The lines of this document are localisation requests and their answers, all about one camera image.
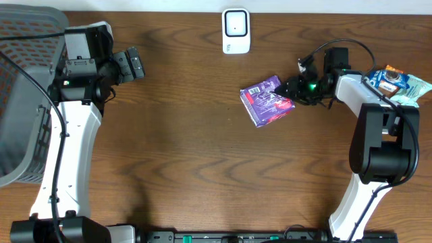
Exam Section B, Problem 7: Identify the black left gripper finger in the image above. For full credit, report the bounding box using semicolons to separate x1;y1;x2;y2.
113;51;132;84
127;47;145;79

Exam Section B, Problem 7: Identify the red purple pad package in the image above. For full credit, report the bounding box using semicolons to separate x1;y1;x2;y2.
240;76;295;128

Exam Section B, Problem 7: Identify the blue Oreo cookie pack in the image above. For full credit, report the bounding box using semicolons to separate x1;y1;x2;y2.
369;70;410;92

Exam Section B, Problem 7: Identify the orange Kleenex tissue pack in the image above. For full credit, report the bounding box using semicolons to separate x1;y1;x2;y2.
379;65;406;97

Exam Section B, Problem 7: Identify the green wet wipes pack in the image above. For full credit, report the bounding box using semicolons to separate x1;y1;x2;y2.
390;74;431;108

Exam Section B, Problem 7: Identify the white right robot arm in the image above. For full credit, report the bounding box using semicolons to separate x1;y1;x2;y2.
275;47;419;242

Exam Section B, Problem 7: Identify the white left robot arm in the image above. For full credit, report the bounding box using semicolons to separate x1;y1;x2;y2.
10;47;146;242

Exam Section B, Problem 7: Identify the white barcode scanner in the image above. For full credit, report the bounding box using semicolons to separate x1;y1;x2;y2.
221;8;251;55

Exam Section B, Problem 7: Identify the grey plastic basket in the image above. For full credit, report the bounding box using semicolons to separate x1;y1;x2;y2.
1;3;69;186

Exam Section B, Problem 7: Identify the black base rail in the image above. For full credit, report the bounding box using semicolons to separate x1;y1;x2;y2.
107;224;399;243

